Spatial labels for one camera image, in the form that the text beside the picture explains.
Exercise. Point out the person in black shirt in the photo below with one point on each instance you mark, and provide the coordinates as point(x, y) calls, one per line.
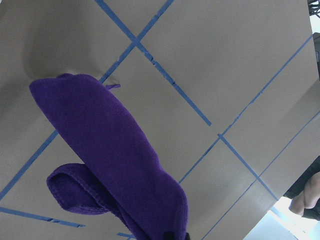
point(305, 193)

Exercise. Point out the black box with label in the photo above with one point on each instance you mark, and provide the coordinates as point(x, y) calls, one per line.
point(316, 41)

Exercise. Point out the purple towel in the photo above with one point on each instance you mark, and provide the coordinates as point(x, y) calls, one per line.
point(119, 171)

